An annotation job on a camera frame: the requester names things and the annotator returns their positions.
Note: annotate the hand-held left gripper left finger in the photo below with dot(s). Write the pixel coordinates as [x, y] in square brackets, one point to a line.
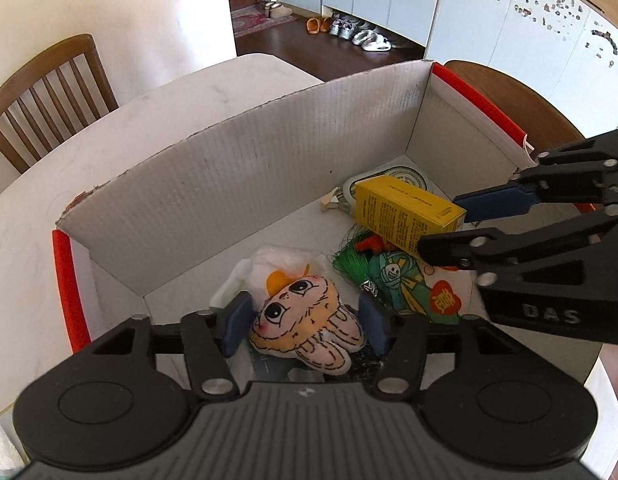
[236, 322]

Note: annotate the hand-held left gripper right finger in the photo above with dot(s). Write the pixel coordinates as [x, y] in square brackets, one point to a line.
[374, 325]

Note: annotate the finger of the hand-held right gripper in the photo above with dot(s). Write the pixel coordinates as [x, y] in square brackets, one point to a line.
[489, 202]
[454, 250]

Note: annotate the bag of grey grains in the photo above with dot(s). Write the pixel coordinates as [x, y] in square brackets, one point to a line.
[361, 362]

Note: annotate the cartoon plush toy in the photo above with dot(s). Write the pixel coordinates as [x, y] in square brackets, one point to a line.
[299, 310]

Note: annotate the yellow carton box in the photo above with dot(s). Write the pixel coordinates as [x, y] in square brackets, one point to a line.
[399, 210]

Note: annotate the red cardboard box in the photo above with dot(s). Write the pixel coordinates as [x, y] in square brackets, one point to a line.
[239, 185]

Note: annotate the white pouch with red heart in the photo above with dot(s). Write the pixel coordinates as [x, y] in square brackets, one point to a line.
[444, 297]

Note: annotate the green tassel charm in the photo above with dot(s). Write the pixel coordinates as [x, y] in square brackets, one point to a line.
[394, 275]

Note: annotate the brown round-back chair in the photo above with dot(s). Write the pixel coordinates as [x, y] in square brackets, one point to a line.
[529, 105]

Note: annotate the beige shell piece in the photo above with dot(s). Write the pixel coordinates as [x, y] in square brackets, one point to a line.
[330, 201]

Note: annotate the white fridge with magnets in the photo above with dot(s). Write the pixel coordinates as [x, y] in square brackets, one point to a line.
[489, 35]

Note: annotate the row of shoes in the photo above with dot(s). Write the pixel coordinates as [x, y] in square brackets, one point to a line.
[369, 40]

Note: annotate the beige slipper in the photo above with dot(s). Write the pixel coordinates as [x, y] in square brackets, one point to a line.
[284, 10]
[267, 10]

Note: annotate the patterned red rug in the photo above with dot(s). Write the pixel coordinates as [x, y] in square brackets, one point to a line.
[254, 21]

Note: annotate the wooden slat-back chair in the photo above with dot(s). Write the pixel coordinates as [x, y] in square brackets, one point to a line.
[49, 57]

